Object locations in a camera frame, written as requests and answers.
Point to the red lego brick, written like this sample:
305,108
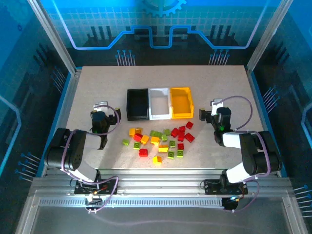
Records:
174,132
181,137
182,129
189,137
143,152
138,137
189,124
180,146

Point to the yellow lego brick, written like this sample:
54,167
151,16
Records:
163,148
157,160
154,140
131,131
144,139
139,130

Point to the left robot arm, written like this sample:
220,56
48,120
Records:
63,151

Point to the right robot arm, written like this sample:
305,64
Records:
256,156

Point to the black plastic bin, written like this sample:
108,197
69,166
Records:
137,104

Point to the yellow plastic bin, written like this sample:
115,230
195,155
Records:
181,103

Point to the long green lego brick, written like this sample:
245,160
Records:
156,133

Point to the white plastic bin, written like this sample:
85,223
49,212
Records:
159,104

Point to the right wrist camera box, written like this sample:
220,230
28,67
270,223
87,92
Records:
216,104

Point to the aluminium table side rail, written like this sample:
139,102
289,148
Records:
67,109
261,109

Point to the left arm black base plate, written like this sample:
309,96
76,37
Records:
109,187

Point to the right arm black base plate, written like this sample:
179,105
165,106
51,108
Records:
212,187

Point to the aluminium frame beam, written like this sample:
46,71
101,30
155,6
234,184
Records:
158,180

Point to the aluminium frame post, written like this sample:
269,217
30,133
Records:
267,36
54,36

